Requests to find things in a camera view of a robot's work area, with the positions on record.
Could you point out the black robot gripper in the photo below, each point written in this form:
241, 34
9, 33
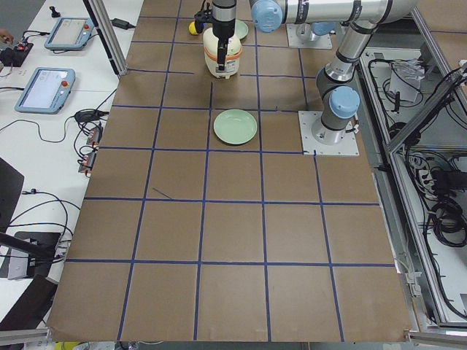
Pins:
222, 28

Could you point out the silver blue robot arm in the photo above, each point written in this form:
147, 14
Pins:
340, 102

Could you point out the white orange rice cooker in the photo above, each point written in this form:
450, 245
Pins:
232, 60

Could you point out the green plate behind cooker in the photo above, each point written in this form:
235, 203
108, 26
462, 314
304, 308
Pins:
241, 29

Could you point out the yellow ball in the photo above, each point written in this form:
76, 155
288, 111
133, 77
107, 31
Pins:
192, 29

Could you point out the green plate near centre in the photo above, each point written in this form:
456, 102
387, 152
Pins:
235, 126

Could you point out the black power adapter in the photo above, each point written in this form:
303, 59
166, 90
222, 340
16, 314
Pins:
123, 24

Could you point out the upper teach pendant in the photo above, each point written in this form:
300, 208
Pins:
70, 33

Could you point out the teach pendant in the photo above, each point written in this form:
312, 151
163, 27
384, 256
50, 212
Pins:
70, 33
46, 91

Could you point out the lower teach pendant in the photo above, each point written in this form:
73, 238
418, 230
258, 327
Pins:
46, 91

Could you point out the brown paper mat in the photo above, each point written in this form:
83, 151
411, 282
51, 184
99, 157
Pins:
182, 237

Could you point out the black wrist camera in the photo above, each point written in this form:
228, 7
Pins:
201, 18

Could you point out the aluminium frame post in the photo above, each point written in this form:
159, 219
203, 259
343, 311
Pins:
99, 16

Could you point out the black mouse with cable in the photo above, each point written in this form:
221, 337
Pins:
89, 115

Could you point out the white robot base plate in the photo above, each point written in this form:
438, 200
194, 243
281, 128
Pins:
346, 144

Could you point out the black camera stand base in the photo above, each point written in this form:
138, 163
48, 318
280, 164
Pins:
28, 254

